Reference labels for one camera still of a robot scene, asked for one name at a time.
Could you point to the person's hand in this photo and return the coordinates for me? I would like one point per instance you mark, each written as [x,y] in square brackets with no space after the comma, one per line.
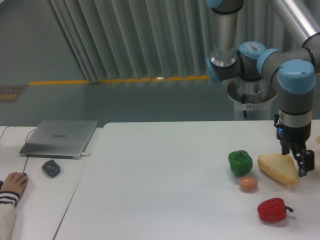
[13,183]

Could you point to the green bell pepper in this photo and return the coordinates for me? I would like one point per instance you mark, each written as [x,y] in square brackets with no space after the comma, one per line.
[240,162]

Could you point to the red bell pepper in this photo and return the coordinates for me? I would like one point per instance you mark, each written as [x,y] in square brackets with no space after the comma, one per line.
[273,210]

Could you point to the wicker basket edge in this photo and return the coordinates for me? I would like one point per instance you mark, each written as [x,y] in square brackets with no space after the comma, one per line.
[318,139]

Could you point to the small dark grey device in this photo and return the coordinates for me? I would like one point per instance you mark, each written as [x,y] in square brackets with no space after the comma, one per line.
[51,168]

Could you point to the brown egg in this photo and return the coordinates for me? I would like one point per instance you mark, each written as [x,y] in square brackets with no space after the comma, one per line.
[248,183]

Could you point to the pale corrugated curtain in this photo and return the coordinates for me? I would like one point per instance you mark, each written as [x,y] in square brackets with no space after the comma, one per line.
[138,39]

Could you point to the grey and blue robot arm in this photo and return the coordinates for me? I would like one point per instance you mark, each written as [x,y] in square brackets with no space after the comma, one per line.
[289,75]

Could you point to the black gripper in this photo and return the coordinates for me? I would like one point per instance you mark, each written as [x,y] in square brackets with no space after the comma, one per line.
[297,137]

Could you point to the silver closed laptop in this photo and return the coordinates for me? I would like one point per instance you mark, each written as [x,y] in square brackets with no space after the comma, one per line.
[63,139]

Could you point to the triangular toasted bread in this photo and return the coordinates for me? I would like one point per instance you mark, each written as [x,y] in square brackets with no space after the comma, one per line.
[278,167]

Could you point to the white usb plug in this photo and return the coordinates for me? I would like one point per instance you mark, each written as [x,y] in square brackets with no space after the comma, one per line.
[84,154]

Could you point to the black computer mouse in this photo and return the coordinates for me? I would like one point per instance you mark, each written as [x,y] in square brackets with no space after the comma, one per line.
[25,181]

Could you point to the forearm in striped cuff sleeve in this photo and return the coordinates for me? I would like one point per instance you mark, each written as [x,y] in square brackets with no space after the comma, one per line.
[8,201]

